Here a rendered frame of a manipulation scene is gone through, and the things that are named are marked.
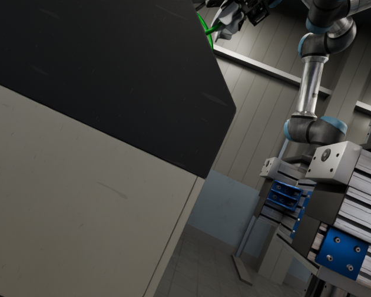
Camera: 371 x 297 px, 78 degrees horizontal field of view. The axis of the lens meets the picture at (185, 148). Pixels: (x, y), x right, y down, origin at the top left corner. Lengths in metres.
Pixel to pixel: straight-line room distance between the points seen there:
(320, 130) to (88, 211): 0.99
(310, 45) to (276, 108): 2.13
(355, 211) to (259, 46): 3.24
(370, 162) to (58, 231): 0.65
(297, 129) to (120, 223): 0.97
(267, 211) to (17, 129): 0.90
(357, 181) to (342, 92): 3.00
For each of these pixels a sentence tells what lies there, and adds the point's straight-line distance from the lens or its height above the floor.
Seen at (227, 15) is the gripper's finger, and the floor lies 1.24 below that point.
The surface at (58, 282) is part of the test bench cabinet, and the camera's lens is 0.57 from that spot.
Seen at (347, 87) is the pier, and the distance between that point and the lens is 3.62.
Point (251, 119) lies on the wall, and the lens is 3.27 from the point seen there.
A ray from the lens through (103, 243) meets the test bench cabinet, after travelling 0.51.
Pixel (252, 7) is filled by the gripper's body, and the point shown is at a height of 1.25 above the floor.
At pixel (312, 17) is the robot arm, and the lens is 0.84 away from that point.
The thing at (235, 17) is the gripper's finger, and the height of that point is 1.27.
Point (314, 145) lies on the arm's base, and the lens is 1.16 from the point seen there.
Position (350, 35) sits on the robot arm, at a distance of 1.25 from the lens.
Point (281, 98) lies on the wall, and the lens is 3.45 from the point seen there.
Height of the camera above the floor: 0.80
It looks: 4 degrees up
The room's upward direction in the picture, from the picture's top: 25 degrees clockwise
